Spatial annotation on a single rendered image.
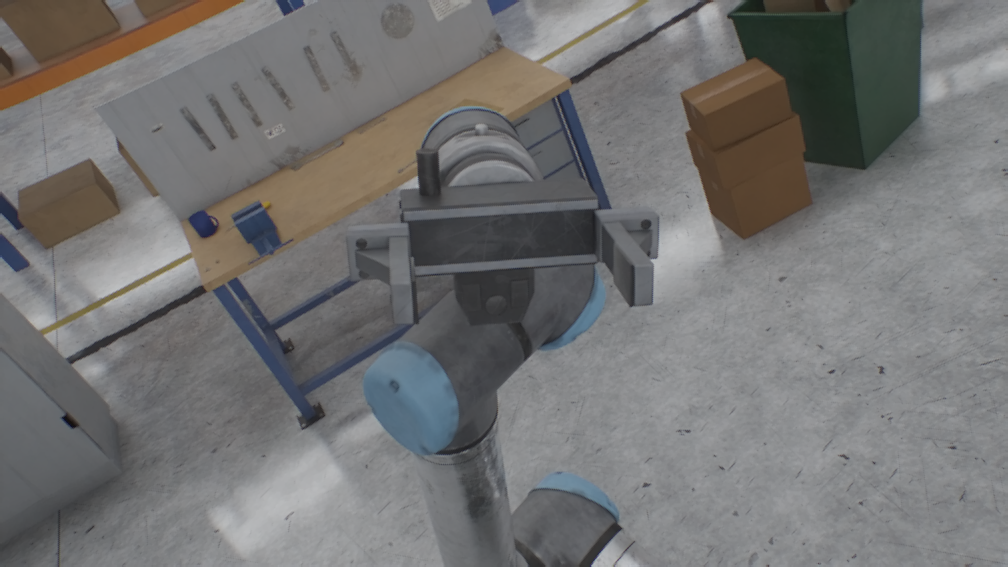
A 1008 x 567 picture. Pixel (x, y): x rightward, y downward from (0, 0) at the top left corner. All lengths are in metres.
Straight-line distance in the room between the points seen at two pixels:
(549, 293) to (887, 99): 3.87
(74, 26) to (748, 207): 4.99
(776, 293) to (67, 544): 3.24
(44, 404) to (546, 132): 2.49
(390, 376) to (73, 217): 7.13
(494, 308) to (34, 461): 4.22
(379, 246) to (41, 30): 6.98
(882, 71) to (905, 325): 1.26
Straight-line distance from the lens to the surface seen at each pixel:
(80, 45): 7.53
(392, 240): 0.57
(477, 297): 0.68
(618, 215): 0.60
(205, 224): 4.37
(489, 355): 0.76
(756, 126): 4.11
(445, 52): 4.76
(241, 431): 4.68
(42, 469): 4.86
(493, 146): 0.68
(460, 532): 0.97
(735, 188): 4.16
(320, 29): 4.56
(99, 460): 4.86
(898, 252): 4.07
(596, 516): 1.29
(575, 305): 0.81
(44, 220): 7.83
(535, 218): 0.60
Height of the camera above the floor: 2.52
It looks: 33 degrees down
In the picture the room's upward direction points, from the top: 25 degrees counter-clockwise
